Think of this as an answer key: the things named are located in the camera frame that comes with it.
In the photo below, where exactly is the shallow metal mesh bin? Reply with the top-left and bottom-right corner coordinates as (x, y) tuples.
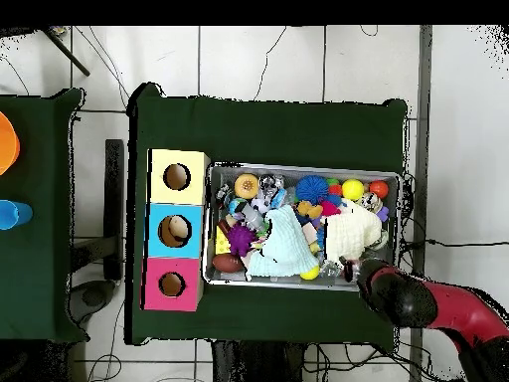
(202, 160), (403, 288)

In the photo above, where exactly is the wooden box with three holes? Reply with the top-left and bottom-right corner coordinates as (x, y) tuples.
(140, 148), (211, 312)

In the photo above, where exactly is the cream muslin cloth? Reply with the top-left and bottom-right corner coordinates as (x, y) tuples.
(319, 198), (384, 272)

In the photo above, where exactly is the light blue muslin cloth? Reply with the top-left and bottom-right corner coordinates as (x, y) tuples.
(246, 203), (321, 279)

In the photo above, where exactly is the yellow smooth ball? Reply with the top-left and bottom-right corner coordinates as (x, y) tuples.
(341, 178), (366, 202)

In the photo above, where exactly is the orange smooth ball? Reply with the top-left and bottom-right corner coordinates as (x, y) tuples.
(368, 179), (390, 200)

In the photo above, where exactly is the large blue spiky ball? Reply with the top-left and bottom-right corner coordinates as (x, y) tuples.
(294, 174), (330, 205)

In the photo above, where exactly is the purple spiky ball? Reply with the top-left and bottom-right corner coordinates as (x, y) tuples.
(226, 222), (256, 258)

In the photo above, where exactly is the brown toy football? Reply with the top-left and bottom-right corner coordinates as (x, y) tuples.
(211, 253), (245, 275)

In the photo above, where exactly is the blue globe ball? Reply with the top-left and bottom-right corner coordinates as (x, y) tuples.
(228, 197), (249, 216)

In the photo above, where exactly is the yellow cheese toy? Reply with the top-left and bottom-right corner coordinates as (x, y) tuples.
(215, 226), (232, 256)

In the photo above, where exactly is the toy burger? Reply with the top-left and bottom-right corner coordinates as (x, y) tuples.
(233, 173), (260, 200)

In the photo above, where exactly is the dark green table cloth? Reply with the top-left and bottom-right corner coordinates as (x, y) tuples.
(0, 88), (89, 344)
(124, 82), (409, 346)

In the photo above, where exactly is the black flat panel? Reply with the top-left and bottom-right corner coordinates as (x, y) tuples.
(103, 138), (125, 282)

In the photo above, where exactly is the grey round base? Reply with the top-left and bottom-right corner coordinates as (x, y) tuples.
(69, 280), (117, 324)

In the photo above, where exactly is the blue plastic cup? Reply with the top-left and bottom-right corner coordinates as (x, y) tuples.
(0, 199), (34, 231)

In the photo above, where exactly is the black rod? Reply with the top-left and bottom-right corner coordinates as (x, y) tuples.
(41, 26), (91, 77)

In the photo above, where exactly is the orange plastic object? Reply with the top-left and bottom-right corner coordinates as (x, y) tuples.
(0, 110), (21, 176)

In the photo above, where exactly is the black floor cable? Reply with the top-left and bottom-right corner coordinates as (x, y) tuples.
(424, 238), (509, 248)

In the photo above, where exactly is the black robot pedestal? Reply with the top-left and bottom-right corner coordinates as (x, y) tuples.
(210, 339), (307, 382)

